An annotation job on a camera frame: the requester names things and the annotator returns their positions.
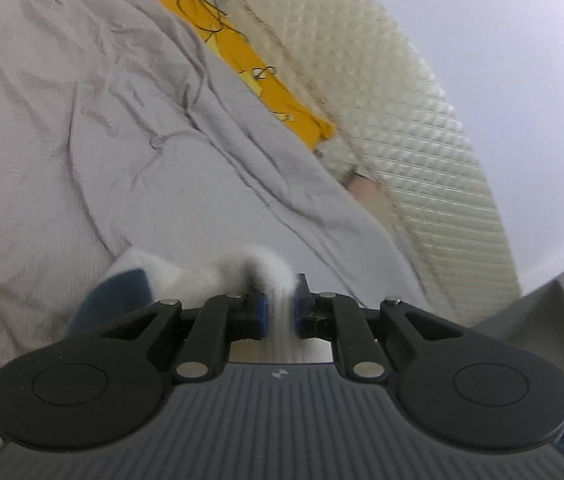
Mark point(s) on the pink pillow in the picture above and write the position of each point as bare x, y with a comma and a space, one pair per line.
366, 192

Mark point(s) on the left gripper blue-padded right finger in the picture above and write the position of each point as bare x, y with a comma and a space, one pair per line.
340, 321

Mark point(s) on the cream quilted headboard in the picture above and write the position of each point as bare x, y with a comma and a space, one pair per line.
349, 62

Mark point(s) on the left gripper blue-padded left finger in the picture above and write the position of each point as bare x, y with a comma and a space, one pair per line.
208, 333

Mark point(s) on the yellow cloth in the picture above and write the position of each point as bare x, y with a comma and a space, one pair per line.
227, 42

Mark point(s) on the grey bed cover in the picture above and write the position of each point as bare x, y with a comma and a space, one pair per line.
119, 129

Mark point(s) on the white blue grey striped sweater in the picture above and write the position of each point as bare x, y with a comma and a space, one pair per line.
137, 279

